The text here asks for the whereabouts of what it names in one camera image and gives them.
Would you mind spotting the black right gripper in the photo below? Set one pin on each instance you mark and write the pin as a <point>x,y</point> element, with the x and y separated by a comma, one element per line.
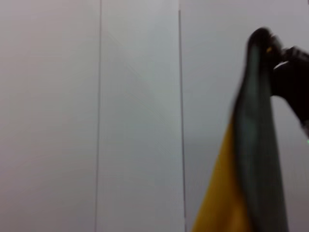
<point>292,82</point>

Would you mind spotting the yellow and grey towel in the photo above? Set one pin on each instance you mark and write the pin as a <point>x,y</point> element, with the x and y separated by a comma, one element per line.
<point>256,145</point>

